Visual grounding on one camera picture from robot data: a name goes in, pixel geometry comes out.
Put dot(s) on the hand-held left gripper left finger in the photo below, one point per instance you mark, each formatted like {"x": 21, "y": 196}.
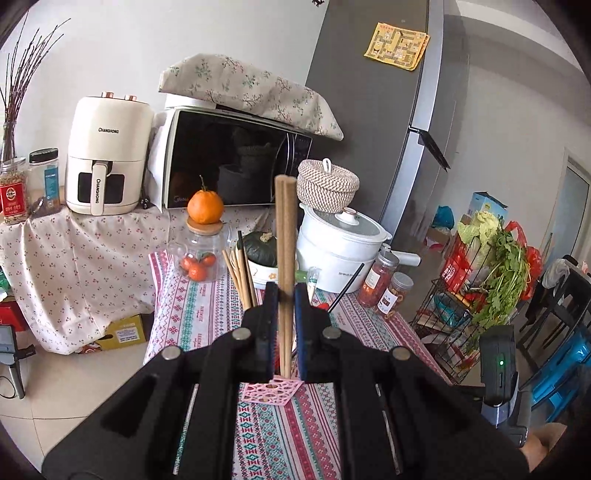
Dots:
{"x": 270, "y": 332}

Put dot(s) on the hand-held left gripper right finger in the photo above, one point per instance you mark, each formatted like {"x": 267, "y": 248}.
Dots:
{"x": 302, "y": 332}

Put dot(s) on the white printed chopstick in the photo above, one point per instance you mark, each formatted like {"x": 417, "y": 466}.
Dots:
{"x": 314, "y": 279}

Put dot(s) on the pink plastic utensil basket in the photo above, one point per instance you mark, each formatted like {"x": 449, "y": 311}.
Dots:
{"x": 272, "y": 391}

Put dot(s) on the bundle of thin wooden chopsticks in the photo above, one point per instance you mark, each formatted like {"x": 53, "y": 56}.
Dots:
{"x": 238, "y": 277}

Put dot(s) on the long thick wooden chopstick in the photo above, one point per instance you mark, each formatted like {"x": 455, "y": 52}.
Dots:
{"x": 290, "y": 230}
{"x": 280, "y": 230}

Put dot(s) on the person's right hand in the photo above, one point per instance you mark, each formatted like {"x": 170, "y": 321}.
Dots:
{"x": 547, "y": 443}

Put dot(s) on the blue plastic stool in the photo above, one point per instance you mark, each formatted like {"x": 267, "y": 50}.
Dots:
{"x": 563, "y": 369}

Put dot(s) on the black chair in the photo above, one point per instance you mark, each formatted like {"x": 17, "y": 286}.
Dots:
{"x": 558, "y": 309}

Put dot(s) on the dark green squash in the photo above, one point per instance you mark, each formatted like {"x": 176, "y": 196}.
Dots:
{"x": 258, "y": 249}

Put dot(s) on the tall jar of red dried fruit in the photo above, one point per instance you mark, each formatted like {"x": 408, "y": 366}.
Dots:
{"x": 376, "y": 281}

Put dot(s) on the white electric cooking pot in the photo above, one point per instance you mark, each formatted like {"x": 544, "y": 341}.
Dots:
{"x": 337, "y": 249}

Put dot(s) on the leafy green vegetables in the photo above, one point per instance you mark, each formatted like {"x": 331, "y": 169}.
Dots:
{"x": 501, "y": 277}

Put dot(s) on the small orange tangerine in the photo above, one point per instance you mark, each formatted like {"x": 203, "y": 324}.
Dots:
{"x": 198, "y": 272}
{"x": 208, "y": 259}
{"x": 188, "y": 263}

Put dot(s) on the short jar of dried slices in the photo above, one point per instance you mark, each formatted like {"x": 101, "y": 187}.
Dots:
{"x": 395, "y": 297}

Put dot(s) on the red snack packages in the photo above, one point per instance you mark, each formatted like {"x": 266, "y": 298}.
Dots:
{"x": 455, "y": 270}

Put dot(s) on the red plastic bag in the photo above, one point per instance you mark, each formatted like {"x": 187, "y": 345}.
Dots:
{"x": 528, "y": 263}

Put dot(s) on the patterned striped tablecloth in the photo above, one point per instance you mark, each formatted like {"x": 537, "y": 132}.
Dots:
{"x": 286, "y": 443}

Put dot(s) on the glass jar with wooden lid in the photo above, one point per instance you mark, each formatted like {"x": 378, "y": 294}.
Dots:
{"x": 198, "y": 244}

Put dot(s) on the large orange with stem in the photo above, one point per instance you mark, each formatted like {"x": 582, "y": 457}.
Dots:
{"x": 205, "y": 207}

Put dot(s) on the napa cabbage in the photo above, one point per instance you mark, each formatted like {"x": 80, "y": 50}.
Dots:
{"x": 480, "y": 226}

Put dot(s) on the yellow cardboard box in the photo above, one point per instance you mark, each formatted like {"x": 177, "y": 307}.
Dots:
{"x": 124, "y": 332}

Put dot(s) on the woven lidded basket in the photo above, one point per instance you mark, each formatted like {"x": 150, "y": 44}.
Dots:
{"x": 328, "y": 184}

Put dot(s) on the blue plastic bag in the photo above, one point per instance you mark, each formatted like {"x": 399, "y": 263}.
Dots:
{"x": 443, "y": 218}

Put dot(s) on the blue cardboard box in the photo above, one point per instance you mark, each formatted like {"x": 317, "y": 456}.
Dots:
{"x": 489, "y": 205}

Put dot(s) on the black microwave oven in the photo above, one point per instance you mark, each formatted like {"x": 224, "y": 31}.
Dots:
{"x": 231, "y": 157}

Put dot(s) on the small floral cloth cover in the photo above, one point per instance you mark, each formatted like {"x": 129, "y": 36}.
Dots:
{"x": 83, "y": 277}

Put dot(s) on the grey refrigerator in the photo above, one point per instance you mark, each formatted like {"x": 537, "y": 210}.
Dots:
{"x": 369, "y": 138}

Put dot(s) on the cream air fryer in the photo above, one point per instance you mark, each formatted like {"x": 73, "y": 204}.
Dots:
{"x": 108, "y": 157}

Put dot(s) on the leaf print microwave cover cloth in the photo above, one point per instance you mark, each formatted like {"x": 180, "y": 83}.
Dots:
{"x": 249, "y": 92}

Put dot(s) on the red box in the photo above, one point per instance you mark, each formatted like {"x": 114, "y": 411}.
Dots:
{"x": 11, "y": 314}

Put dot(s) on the phone gimbal stand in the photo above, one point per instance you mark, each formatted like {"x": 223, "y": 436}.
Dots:
{"x": 11, "y": 360}

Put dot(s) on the spice jar with black lid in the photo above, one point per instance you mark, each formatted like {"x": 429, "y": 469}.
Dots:
{"x": 45, "y": 180}

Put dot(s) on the nut jar with red label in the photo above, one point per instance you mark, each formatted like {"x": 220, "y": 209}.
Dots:
{"x": 13, "y": 194}

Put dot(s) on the yellow paper sheet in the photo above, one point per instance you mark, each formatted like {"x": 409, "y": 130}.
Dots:
{"x": 397, "y": 46}

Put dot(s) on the dry branches bunch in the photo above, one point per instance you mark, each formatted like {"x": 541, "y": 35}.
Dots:
{"x": 23, "y": 83}

